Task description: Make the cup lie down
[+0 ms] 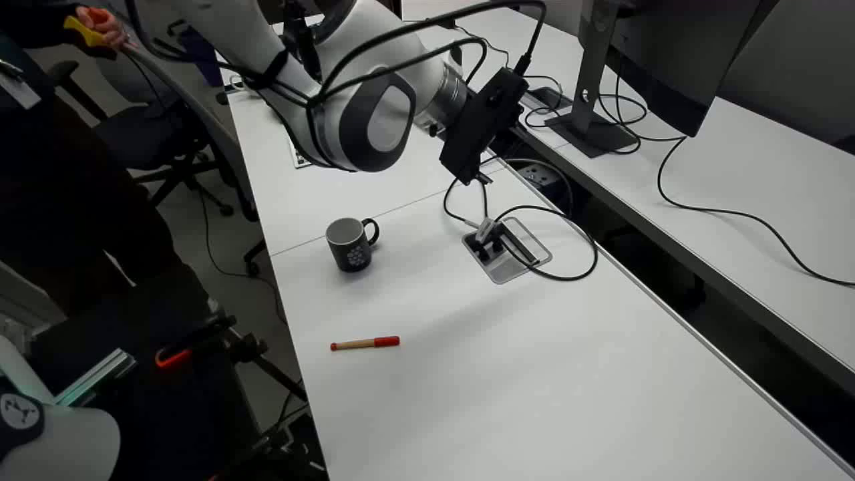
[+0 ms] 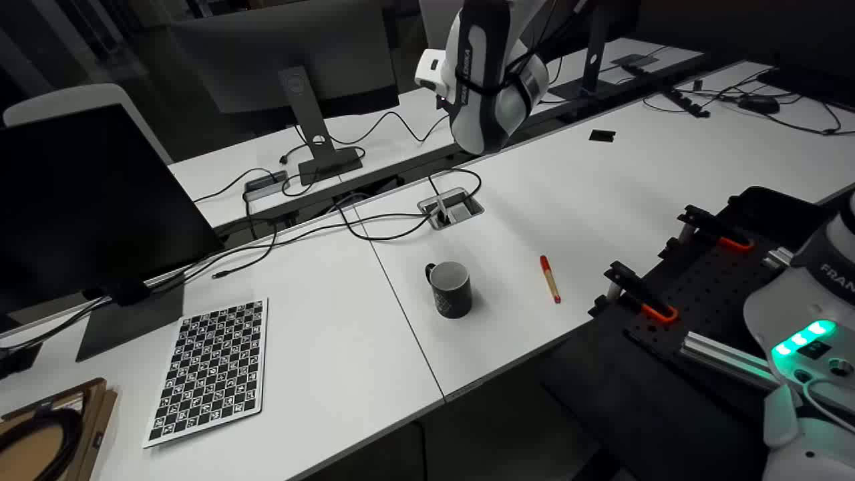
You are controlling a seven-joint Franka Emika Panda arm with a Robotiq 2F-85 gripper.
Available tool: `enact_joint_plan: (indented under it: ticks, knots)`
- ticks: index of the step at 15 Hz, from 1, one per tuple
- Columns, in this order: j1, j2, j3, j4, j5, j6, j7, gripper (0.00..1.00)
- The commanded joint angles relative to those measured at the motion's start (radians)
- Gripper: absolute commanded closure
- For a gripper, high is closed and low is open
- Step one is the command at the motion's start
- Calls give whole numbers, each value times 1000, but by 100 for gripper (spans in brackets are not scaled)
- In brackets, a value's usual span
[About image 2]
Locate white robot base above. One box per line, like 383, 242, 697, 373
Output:
743, 190, 855, 481

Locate black white calibration checkerboard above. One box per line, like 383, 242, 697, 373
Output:
142, 296, 272, 448

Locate black patterned mug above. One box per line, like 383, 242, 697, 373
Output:
423, 255, 475, 321

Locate black power strip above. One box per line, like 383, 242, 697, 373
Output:
665, 86, 714, 119

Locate silver desk cable box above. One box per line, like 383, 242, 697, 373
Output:
413, 185, 487, 234

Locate black looped cable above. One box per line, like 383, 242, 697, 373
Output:
425, 163, 487, 209

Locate wooden box with black ring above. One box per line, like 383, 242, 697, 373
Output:
0, 377, 121, 481

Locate black clamp with orange handle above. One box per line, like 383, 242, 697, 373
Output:
677, 202, 759, 255
600, 258, 685, 328

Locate wooden marker with red cap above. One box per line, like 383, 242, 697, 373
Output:
538, 254, 567, 306

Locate black cable with white label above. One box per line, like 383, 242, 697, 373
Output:
335, 199, 436, 245

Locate black dock box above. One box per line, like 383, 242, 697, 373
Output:
240, 169, 292, 199

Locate dark monitor stand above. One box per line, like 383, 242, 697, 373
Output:
550, 0, 663, 104

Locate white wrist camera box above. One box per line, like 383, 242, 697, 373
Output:
411, 48, 449, 92

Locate grey monitor with metal stand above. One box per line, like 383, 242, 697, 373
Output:
168, 0, 401, 187

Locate black power adapter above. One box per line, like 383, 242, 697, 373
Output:
735, 90, 786, 116

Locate aluminium extrusion bar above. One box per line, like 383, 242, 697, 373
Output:
679, 328, 782, 389

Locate long black monitor cable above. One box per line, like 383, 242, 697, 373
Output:
355, 104, 452, 147

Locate large dark monitor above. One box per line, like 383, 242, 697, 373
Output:
0, 80, 222, 362

